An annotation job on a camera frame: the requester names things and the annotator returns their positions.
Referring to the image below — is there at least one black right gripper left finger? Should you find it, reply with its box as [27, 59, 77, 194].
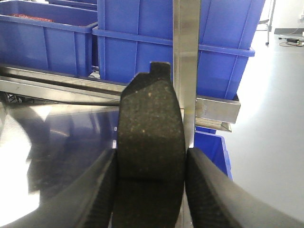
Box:
[0, 150, 116, 228]

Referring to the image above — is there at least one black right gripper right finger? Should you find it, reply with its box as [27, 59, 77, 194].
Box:
[186, 148, 304, 228]

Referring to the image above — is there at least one grey brake pad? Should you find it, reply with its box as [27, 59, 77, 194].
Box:
[112, 62, 186, 228]

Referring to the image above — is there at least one blue bin under table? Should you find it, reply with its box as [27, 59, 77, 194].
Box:
[194, 126, 232, 179]

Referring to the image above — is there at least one blue plastic crate left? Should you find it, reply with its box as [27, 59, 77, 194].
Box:
[0, 0, 97, 76]

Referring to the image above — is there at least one blue plastic crate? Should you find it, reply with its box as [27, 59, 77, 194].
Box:
[93, 0, 264, 100]
[0, 0, 97, 76]

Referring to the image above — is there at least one blue plastic crate right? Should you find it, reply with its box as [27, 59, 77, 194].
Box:
[93, 0, 264, 100]

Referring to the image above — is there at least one stainless steel shelf frame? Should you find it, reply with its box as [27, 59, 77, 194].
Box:
[0, 0, 241, 228]

